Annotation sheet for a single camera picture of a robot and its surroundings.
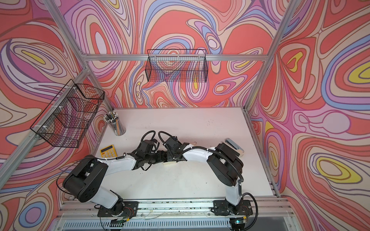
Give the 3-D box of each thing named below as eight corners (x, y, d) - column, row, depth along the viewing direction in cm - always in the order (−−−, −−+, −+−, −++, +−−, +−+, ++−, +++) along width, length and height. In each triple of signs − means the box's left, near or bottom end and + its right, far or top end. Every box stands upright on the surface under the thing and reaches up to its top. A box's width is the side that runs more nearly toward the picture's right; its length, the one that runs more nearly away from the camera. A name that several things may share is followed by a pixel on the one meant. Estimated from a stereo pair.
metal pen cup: (112, 136, 105) (101, 120, 91) (116, 127, 110) (106, 111, 96) (124, 136, 105) (115, 120, 91) (127, 127, 110) (118, 111, 96)
